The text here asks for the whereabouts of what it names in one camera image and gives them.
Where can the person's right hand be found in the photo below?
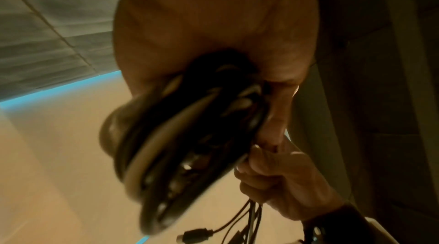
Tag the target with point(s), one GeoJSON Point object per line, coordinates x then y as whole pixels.
{"type": "Point", "coordinates": [295, 178]}

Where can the person's left hand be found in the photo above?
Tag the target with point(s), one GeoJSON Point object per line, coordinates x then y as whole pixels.
{"type": "Point", "coordinates": [212, 7]}

